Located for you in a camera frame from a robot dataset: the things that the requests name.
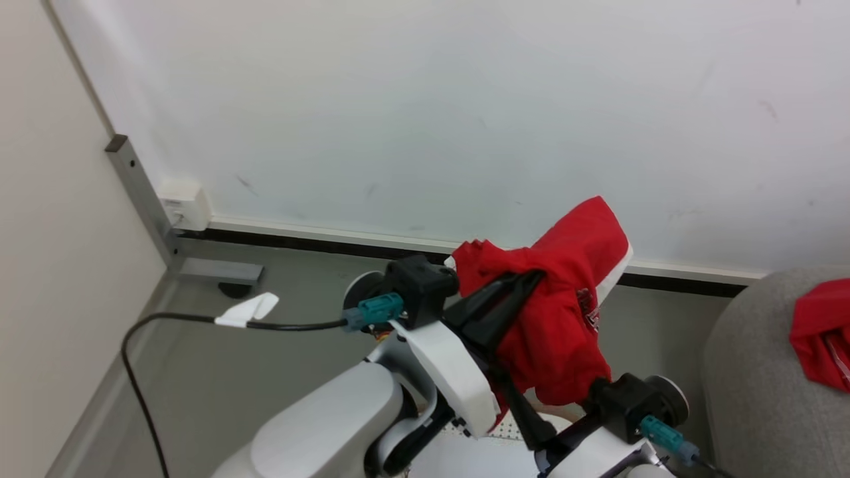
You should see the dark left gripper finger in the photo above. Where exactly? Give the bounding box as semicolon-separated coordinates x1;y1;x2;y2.
465;285;540;362
444;269;547;329

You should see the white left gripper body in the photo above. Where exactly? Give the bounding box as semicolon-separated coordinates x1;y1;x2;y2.
387;319;502;439

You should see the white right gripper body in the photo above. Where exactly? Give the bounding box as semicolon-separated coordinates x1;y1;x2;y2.
533;425;665;478

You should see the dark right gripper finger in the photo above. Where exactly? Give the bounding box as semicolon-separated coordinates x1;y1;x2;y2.
488;368;558;452

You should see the red garment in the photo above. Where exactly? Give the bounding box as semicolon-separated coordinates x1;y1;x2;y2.
789;279;850;392
445;196;634;432

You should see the grey upholstered seat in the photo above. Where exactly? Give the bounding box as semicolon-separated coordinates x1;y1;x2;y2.
701;267;850;478

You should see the beige plastic laundry basket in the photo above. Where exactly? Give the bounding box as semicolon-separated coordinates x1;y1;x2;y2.
442;405;585;442

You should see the white and black baseboard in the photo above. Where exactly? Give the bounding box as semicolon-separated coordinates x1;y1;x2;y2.
176;214;771;298

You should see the teal right camera connector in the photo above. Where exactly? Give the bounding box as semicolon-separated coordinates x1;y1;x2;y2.
639;415;700;464

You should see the teal camera connector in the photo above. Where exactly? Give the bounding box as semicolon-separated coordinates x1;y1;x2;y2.
639;415;700;464
342;293;404;333

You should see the teal left camera connector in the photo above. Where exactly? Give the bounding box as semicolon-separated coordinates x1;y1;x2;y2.
342;293;404;333

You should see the black right camera cable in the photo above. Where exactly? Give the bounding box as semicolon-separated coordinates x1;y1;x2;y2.
691;453;734;478

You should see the black camera cable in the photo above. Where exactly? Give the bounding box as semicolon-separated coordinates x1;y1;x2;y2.
691;453;734;478
121;312;349;478

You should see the white cable tag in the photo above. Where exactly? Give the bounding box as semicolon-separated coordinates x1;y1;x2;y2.
214;292;280;329

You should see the white wall socket box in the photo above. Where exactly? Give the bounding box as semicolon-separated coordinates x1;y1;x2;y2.
157;179;212;232

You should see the black left camera cable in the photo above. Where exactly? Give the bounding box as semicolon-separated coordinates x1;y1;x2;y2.
121;312;349;478

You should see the grey metal frame leg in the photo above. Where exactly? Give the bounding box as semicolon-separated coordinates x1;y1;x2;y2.
105;134;265;286

